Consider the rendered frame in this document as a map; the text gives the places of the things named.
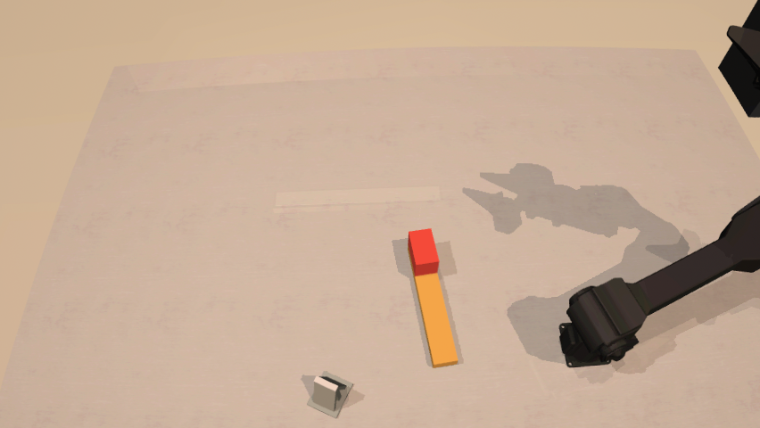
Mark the orange bar with red end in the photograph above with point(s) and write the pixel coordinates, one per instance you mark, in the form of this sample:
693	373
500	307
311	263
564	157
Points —
425	263

